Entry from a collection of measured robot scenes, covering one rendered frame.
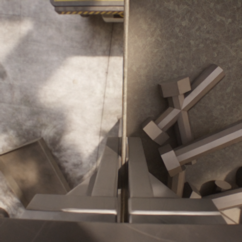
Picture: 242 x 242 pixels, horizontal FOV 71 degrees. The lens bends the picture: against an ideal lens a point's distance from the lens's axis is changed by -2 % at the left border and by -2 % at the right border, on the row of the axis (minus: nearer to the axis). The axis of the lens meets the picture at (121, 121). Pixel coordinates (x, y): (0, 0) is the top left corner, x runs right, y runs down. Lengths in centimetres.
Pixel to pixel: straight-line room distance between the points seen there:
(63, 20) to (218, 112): 120
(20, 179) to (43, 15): 126
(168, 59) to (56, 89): 117
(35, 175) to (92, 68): 98
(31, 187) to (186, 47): 165
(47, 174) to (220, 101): 149
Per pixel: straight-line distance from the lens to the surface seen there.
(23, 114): 145
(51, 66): 131
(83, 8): 95
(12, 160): 166
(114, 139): 15
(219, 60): 19
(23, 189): 177
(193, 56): 18
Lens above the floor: 121
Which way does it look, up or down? 74 degrees down
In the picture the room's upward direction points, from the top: 176 degrees counter-clockwise
